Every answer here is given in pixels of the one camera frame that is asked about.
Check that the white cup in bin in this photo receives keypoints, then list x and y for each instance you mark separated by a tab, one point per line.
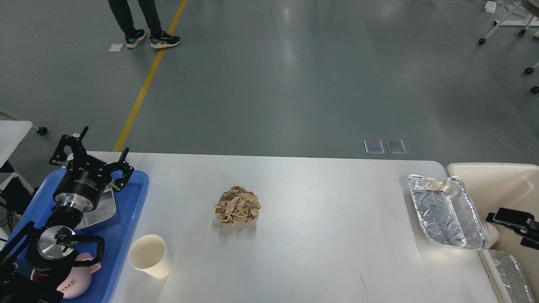
492	234

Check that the blue plastic tray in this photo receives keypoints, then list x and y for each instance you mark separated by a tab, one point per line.
117	231

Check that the foil tray in bin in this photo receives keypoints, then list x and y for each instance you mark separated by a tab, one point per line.
514	282

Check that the stainless steel rectangular tin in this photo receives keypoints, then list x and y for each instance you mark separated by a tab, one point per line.
104	216

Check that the brown paper ball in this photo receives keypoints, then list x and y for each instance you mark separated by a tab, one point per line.
237	205

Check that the clear floor plate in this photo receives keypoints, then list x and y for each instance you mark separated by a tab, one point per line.
374	146
395	146

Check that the clear floor plate right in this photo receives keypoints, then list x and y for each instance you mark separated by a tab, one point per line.
395	146

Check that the pink mug dark inside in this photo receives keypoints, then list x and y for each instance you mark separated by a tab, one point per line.
78	280

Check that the white paper on floor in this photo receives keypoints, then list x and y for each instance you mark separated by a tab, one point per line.
116	47

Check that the aluminium foil tray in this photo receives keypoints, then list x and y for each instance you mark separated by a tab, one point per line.
446	212

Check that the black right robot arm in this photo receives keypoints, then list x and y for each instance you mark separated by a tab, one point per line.
521	223

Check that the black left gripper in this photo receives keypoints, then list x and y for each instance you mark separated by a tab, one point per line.
86	178

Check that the cream plastic bin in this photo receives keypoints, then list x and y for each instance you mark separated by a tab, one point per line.
513	186

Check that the white side table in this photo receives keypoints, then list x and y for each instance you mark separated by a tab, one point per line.
12	133

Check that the cream paper cup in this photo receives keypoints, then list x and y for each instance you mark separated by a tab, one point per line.
150	254

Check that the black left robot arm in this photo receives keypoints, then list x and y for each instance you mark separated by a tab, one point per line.
37	260

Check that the clear floor plate left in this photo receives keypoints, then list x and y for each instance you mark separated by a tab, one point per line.
374	146

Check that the white wheeled cart frame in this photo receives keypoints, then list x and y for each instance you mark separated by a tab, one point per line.
530	20

